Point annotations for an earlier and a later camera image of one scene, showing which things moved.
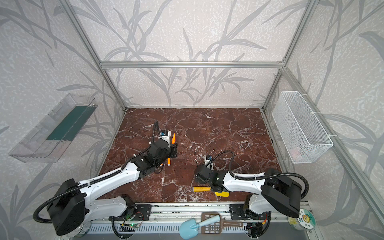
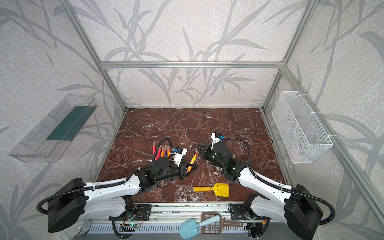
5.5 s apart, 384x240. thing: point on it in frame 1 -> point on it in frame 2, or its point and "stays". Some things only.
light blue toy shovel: x=188 y=228 stays
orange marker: x=173 y=139 -> x=192 y=162
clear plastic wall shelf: x=49 y=141 stays
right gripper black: x=212 y=186 -> x=208 y=154
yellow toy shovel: x=200 y=189 stays
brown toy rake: x=215 y=227 stays
